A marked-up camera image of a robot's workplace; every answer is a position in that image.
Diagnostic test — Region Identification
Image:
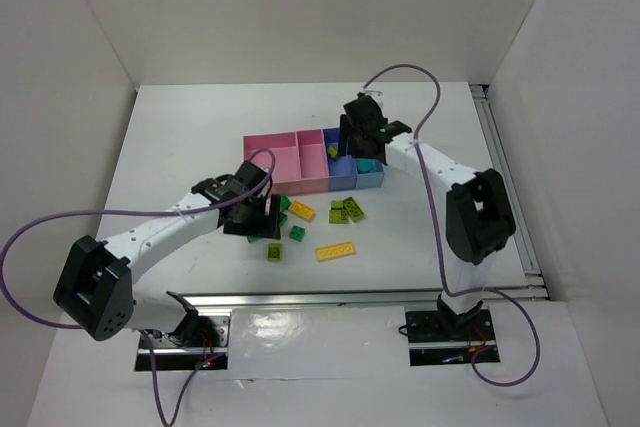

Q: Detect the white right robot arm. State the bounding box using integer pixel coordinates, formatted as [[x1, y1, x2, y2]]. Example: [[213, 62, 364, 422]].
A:
[[338, 94, 516, 317]]

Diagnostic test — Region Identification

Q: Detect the aluminium rail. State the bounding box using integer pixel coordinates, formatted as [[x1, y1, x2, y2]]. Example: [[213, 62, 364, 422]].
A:
[[183, 290, 440, 308], [469, 84, 549, 300]]

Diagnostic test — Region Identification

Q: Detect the lime stacked lego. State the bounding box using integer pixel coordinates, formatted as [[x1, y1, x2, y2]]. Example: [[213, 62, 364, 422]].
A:
[[328, 200, 350, 224]]

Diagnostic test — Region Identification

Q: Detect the light blue bin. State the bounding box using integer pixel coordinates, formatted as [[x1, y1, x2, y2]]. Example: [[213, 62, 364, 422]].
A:
[[347, 152, 385, 190]]

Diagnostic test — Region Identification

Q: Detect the small pink bin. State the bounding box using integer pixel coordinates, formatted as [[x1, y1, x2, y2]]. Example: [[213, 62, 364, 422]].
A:
[[296, 129, 329, 194]]

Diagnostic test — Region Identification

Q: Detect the dark green square lego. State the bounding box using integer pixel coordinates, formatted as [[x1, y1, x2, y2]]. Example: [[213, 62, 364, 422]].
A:
[[280, 196, 291, 212]]

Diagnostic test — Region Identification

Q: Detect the yellow short lego brick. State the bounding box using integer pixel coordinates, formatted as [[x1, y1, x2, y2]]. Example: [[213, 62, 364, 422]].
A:
[[288, 201, 316, 222]]

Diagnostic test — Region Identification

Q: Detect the yellow long lego plate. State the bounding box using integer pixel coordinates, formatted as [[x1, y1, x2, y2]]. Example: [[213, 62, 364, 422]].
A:
[[315, 242, 356, 262]]

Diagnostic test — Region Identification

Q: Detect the aluminium right rail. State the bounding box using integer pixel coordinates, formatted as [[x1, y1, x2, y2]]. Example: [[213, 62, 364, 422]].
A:
[[469, 84, 549, 300]]

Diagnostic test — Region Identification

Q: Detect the lime long lego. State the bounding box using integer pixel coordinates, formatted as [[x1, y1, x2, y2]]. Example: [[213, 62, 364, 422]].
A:
[[343, 197, 365, 222]]

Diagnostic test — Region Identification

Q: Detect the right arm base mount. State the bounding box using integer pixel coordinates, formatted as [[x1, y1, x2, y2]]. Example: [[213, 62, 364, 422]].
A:
[[397, 307, 500, 367]]

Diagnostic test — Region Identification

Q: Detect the cyan lego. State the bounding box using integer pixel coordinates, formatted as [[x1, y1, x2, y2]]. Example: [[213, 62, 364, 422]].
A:
[[356, 159, 373, 174]]

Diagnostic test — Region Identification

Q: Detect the dark blue bin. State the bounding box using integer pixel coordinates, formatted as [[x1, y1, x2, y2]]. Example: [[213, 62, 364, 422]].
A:
[[322, 128, 353, 192]]

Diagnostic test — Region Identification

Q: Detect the dark green lego right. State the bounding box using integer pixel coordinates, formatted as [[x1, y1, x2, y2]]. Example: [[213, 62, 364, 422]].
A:
[[289, 225, 306, 242]]

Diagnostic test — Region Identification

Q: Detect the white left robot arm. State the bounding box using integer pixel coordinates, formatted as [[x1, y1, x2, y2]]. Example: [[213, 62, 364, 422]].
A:
[[53, 161, 282, 344]]

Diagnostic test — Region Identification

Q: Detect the large pink bin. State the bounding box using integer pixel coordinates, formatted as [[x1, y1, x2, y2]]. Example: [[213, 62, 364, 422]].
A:
[[243, 132, 302, 196]]

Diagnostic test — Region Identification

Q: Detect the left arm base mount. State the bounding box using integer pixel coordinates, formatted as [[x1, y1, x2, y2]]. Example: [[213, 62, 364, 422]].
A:
[[127, 302, 231, 372]]

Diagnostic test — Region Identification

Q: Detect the aluminium front rail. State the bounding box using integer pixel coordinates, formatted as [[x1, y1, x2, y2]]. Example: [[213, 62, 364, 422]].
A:
[[183, 290, 440, 308]]

